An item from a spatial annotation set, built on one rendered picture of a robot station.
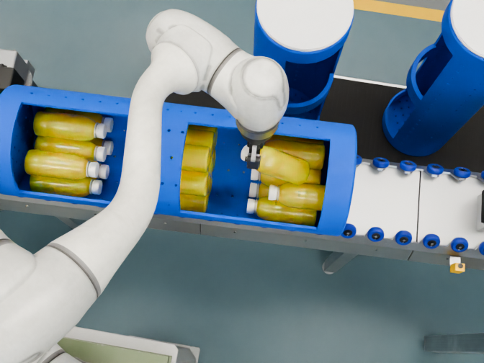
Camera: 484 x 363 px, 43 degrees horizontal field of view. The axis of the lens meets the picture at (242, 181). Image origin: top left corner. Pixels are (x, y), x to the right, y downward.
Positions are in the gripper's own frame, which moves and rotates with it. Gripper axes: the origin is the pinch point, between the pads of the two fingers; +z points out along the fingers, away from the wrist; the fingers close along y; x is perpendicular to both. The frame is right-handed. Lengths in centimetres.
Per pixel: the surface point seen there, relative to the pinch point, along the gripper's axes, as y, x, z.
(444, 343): -33, -77, 98
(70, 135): 2.6, 47.4, 13.2
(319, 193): -4.8, -16.9, 12.0
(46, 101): 7, 51, 3
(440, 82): 45, -55, 44
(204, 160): -1.3, 11.9, 8.0
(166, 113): 8.0, 22.5, 3.6
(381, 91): 69, -49, 109
